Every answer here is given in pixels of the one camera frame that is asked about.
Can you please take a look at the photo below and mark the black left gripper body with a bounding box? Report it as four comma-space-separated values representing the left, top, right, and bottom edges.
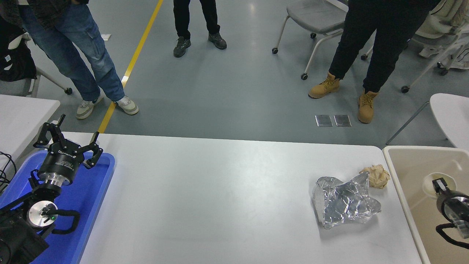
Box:
38, 141, 85, 179

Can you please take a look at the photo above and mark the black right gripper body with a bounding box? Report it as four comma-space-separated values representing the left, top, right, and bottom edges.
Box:
437, 190, 469, 221

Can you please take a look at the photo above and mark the white paper cup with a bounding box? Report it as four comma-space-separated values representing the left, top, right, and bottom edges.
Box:
422, 173, 457, 195

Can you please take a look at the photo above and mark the tan paper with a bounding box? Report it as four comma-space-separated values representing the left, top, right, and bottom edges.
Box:
359, 164, 390, 189

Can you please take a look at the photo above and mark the silver foil tray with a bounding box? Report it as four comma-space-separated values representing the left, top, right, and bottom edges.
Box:
312, 172, 381, 230

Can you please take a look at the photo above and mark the large pale bin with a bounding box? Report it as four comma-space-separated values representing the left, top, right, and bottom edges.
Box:
382, 146, 469, 264

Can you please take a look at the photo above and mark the white rectangular side table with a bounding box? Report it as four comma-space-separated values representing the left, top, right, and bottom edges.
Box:
0, 95, 60, 173

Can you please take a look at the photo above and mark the blue plastic tray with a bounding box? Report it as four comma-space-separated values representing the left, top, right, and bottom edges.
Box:
0, 150, 116, 264

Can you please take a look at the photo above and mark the grey chair with casters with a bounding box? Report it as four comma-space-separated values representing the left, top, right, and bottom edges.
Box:
0, 31, 73, 98

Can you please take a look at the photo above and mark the white round side table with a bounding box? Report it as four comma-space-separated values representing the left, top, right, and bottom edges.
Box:
385, 93, 469, 151

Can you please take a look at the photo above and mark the black bag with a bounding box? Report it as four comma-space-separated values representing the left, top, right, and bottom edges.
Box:
0, 16, 37, 83

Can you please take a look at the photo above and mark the person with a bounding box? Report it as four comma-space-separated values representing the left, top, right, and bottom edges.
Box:
0, 0, 139, 120
173, 0, 227, 58
308, 0, 440, 124

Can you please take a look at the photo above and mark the cream coat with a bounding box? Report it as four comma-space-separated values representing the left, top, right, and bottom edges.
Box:
414, 0, 469, 39

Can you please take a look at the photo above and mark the grey seat wheeled chair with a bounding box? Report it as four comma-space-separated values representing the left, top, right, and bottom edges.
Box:
272, 0, 348, 80

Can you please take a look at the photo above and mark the black cable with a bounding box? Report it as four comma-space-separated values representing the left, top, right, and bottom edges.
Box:
0, 151, 17, 193

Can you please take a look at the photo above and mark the white frame wheeled chair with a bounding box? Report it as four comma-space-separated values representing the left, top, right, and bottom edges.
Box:
361, 26, 469, 93

